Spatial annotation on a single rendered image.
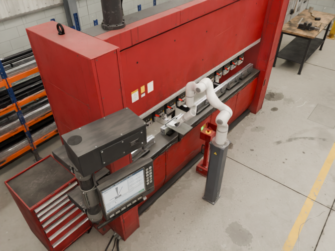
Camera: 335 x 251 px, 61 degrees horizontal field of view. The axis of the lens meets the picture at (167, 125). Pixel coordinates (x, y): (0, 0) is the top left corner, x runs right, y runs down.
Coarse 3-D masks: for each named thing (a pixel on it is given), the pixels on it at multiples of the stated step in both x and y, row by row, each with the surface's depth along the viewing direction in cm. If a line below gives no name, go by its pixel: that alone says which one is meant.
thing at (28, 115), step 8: (32, 104) 416; (40, 104) 421; (48, 104) 408; (8, 112) 402; (24, 112) 406; (32, 112) 393; (40, 112) 400; (0, 120) 386; (16, 120) 384; (0, 128) 365; (8, 128) 372
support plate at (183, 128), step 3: (174, 120) 344; (177, 120) 344; (183, 123) 339; (168, 126) 334; (171, 126) 334; (180, 126) 334; (183, 126) 334; (186, 126) 334; (189, 126) 334; (174, 129) 330; (177, 129) 330; (180, 129) 330; (183, 129) 330; (186, 129) 330; (189, 129) 330; (180, 132) 326; (183, 132) 326; (186, 132) 327
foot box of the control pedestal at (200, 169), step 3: (201, 162) 409; (198, 165) 405; (198, 168) 405; (201, 168) 401; (204, 168) 400; (207, 168) 400; (195, 171) 411; (198, 171) 408; (201, 171) 404; (204, 171) 400; (201, 174) 406; (204, 174) 404
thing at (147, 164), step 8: (136, 160) 213; (144, 160) 209; (152, 160) 209; (128, 168) 206; (136, 168) 203; (144, 168) 207; (152, 168) 214; (112, 176) 201; (120, 176) 197; (144, 176) 212; (152, 176) 219; (104, 184) 192; (112, 184) 193; (152, 184) 225; (96, 192) 203; (144, 192) 223; (128, 200) 215; (136, 200) 221; (104, 208) 200; (120, 208) 213; (104, 216) 209; (112, 216) 211
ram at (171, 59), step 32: (256, 0) 377; (192, 32) 295; (224, 32) 347; (256, 32) 420; (128, 64) 242; (160, 64) 275; (192, 64) 321; (224, 64) 383; (128, 96) 259; (160, 96) 298
